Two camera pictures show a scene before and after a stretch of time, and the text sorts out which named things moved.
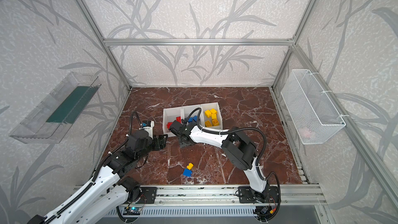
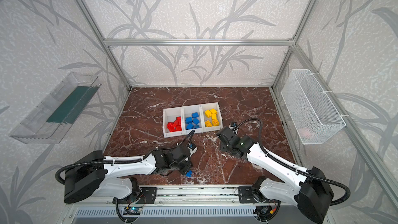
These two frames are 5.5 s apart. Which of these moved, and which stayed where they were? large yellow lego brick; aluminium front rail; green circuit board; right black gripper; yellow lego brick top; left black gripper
Moved: left black gripper; right black gripper
Stayed: green circuit board; yellow lego brick top; aluminium front rail; large yellow lego brick
